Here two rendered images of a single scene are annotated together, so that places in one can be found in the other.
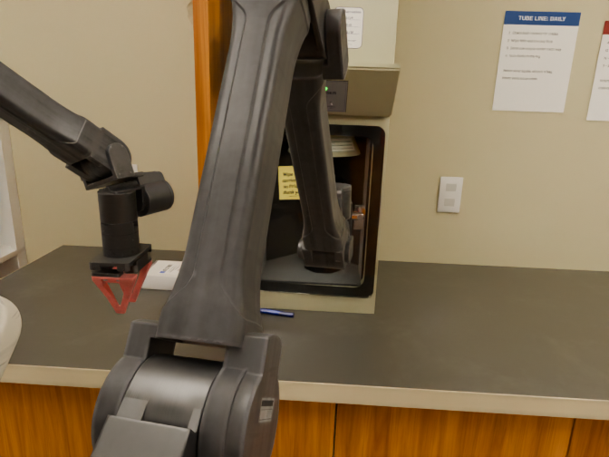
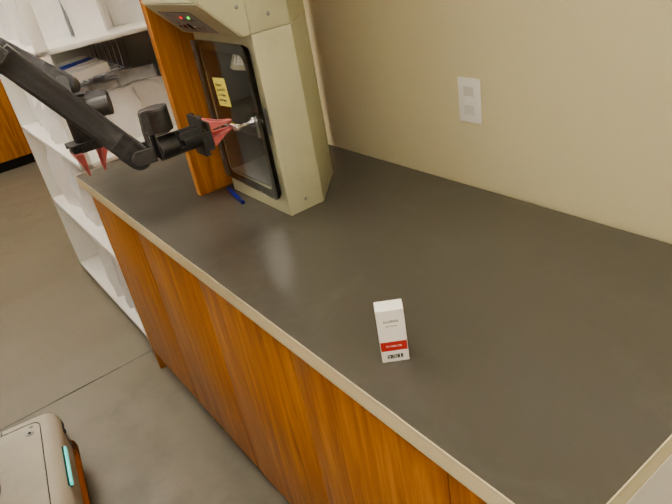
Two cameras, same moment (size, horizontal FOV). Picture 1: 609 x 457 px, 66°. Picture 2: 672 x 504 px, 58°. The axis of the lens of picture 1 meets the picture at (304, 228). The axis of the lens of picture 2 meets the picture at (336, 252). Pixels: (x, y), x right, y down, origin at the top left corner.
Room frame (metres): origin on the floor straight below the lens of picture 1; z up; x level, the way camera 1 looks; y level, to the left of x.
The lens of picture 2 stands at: (0.28, -1.43, 1.62)
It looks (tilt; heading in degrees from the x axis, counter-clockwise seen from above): 29 degrees down; 55
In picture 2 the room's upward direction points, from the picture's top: 11 degrees counter-clockwise
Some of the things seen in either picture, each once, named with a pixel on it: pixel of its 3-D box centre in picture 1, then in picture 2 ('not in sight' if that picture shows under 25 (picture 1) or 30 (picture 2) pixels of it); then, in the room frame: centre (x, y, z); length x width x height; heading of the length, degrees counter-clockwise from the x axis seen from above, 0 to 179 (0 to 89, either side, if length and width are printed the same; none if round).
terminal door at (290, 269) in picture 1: (312, 213); (236, 119); (1.04, -0.02, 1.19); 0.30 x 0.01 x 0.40; 85
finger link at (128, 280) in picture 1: (121, 284); (88, 158); (0.72, 0.30, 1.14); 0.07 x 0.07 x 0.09; 88
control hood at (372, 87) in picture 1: (315, 89); (193, 16); (0.99, -0.01, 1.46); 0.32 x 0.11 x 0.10; 87
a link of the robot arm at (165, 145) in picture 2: not in sight; (166, 143); (0.82, -0.05, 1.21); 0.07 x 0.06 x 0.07; 177
